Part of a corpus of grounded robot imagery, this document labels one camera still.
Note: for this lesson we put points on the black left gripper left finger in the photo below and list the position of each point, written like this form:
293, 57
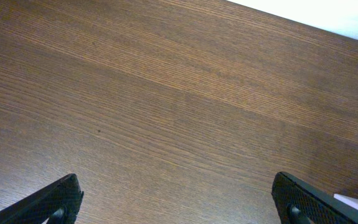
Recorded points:
59, 202

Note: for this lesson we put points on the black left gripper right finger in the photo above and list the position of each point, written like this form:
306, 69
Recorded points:
298, 202

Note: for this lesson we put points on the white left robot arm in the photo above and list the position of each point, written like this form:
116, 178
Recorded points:
357, 203

